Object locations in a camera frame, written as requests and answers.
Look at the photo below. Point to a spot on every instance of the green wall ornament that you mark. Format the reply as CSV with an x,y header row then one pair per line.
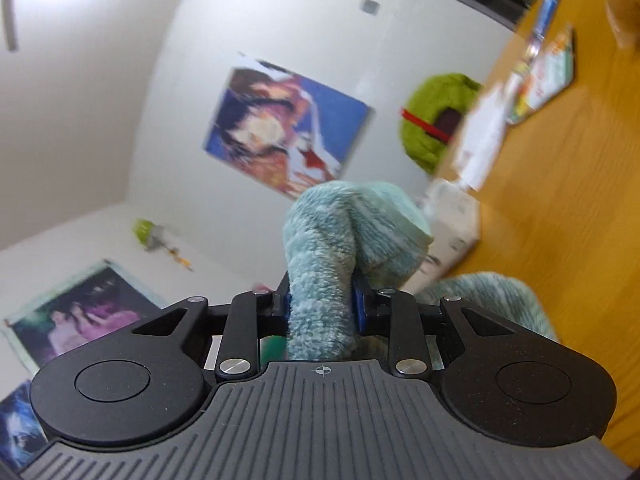
x,y
147,232

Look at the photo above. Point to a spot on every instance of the anime wall poster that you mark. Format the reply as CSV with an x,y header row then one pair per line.
x,y
280,125

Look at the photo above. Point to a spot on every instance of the white paper sheet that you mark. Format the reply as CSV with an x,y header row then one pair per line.
x,y
480,135

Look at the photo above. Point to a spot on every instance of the teal fluffy cloth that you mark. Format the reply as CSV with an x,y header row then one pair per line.
x,y
325,260

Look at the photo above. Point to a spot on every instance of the blue wall poster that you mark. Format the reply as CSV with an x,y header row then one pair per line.
x,y
20,425

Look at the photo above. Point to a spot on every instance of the colourful snack packet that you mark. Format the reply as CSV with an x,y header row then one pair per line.
x,y
545,77

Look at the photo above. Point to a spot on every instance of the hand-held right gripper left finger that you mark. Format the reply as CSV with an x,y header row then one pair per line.
x,y
286,310

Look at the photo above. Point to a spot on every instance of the pink water bottle green lid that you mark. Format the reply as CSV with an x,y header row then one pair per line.
x,y
273,348

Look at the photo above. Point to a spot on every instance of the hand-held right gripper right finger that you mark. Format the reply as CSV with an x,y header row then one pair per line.
x,y
357,310

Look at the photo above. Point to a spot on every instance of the white tissue pack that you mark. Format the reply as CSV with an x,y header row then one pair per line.
x,y
452,220

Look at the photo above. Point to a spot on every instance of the white ceiling lamp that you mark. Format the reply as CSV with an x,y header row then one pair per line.
x,y
10,5

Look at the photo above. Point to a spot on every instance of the green puffer jacket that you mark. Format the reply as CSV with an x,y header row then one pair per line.
x,y
430,105

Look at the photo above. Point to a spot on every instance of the pink figure wall poster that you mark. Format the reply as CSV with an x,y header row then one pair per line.
x,y
85,310

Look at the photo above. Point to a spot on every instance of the clear plastic bag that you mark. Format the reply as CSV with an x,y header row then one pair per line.
x,y
622,0

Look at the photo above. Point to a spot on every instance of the grey wall switch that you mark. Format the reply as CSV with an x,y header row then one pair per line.
x,y
369,5

